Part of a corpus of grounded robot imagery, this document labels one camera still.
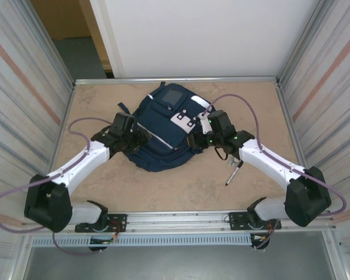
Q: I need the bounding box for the navy blue backpack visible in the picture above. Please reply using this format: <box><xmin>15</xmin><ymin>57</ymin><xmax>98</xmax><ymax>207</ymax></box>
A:
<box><xmin>118</xmin><ymin>81</ymin><xmax>216</xmax><ymax>173</ymax></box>

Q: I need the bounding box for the black marker pen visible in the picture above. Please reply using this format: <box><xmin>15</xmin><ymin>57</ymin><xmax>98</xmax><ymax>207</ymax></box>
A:
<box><xmin>225</xmin><ymin>162</ymin><xmax>243</xmax><ymax>187</ymax></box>

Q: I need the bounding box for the small green circuit board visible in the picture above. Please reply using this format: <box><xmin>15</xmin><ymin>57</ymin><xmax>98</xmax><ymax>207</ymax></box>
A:
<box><xmin>89</xmin><ymin>236</ymin><xmax>119</xmax><ymax>245</ymax></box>

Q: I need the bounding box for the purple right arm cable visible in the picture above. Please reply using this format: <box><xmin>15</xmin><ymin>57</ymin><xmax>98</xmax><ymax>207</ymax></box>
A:
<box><xmin>203</xmin><ymin>93</ymin><xmax>347</xmax><ymax>251</ymax></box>

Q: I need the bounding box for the wide aluminium mounting rail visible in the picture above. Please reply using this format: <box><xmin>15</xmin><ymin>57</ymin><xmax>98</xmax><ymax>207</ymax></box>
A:
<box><xmin>22</xmin><ymin>207</ymin><xmax>338</xmax><ymax>234</ymax></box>

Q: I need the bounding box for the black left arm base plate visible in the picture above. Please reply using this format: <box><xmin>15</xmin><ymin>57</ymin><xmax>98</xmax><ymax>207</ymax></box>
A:
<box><xmin>75</xmin><ymin>213</ymin><xmax>128</xmax><ymax>233</ymax></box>

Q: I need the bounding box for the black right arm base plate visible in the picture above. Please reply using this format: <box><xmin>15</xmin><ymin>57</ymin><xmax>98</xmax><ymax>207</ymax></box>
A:
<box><xmin>229</xmin><ymin>211</ymin><xmax>282</xmax><ymax>231</ymax></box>

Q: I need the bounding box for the grey slotted cable duct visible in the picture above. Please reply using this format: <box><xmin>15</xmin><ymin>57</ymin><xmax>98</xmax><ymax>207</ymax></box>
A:
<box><xmin>31</xmin><ymin>234</ymin><xmax>253</xmax><ymax>248</ymax></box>

